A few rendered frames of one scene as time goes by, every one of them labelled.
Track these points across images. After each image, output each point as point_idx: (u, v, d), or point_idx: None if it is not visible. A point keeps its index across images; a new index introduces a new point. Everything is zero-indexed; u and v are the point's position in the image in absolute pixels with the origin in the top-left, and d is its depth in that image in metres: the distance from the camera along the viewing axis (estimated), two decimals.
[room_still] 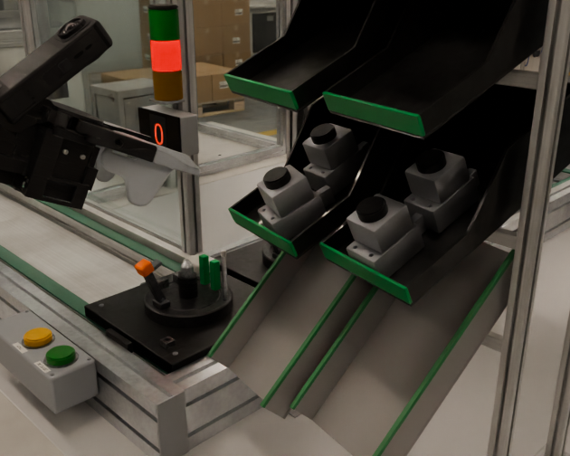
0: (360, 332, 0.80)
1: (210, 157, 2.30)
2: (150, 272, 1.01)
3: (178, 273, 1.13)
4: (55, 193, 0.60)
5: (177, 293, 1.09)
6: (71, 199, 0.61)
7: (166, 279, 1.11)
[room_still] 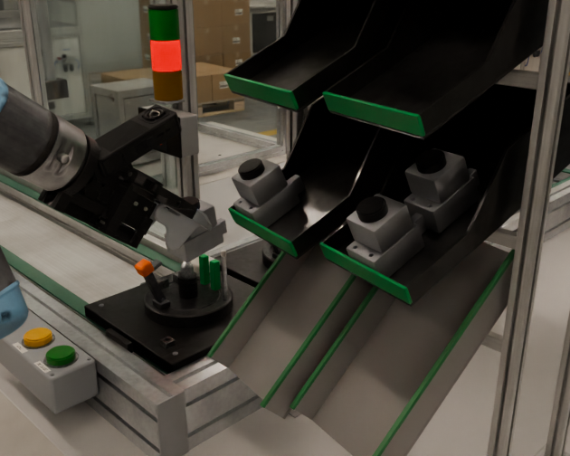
0: (360, 332, 0.80)
1: (210, 157, 2.30)
2: (150, 272, 1.01)
3: (178, 273, 1.13)
4: (119, 233, 0.78)
5: (177, 293, 1.09)
6: (128, 240, 0.79)
7: (166, 279, 1.11)
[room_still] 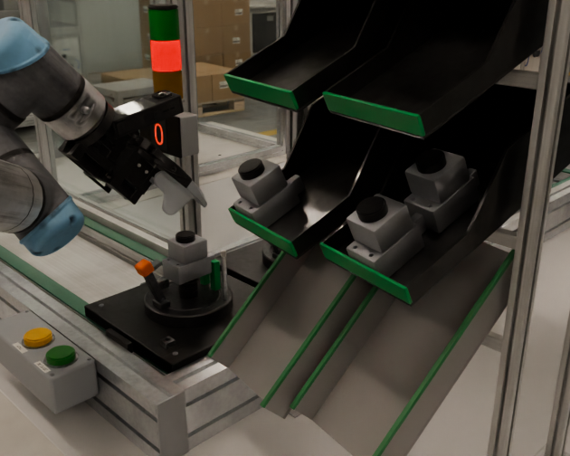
0: (360, 332, 0.80)
1: (210, 157, 2.30)
2: (150, 272, 1.01)
3: None
4: (122, 189, 0.92)
5: (177, 293, 1.09)
6: (128, 196, 0.93)
7: (166, 279, 1.11)
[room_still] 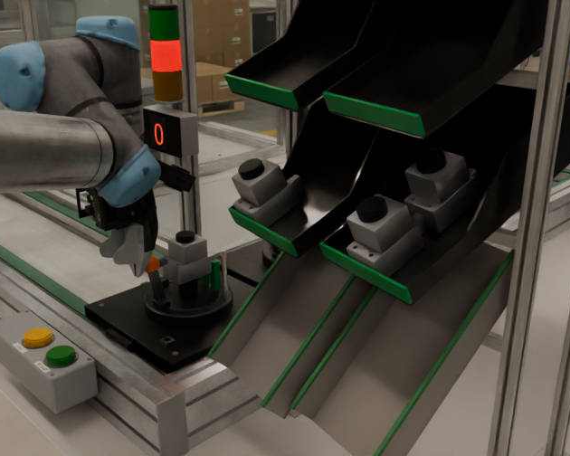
0: (360, 332, 0.80)
1: (210, 157, 2.30)
2: (156, 269, 1.02)
3: None
4: (104, 211, 0.91)
5: (177, 293, 1.09)
6: (103, 223, 0.91)
7: (166, 279, 1.11)
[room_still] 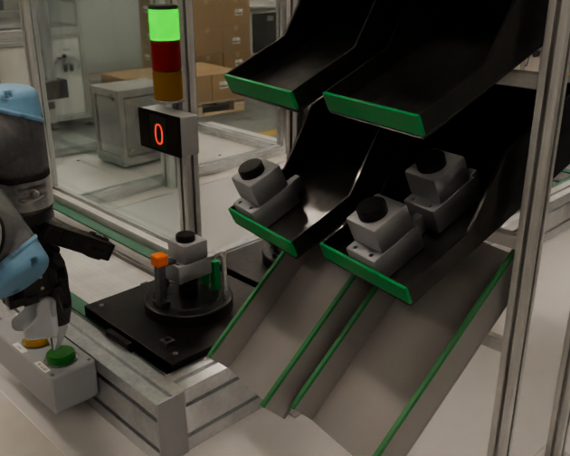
0: (360, 332, 0.80)
1: (210, 157, 2.30)
2: (164, 265, 1.02)
3: None
4: None
5: (177, 293, 1.09)
6: (9, 299, 0.86)
7: (166, 279, 1.11)
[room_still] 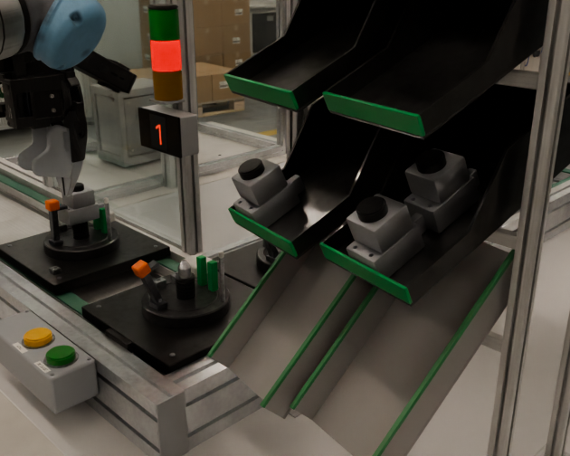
0: (360, 332, 0.80)
1: (210, 157, 2.30)
2: (55, 209, 1.25)
3: None
4: (16, 105, 0.74)
5: (72, 235, 1.32)
6: (16, 118, 0.74)
7: (64, 224, 1.33)
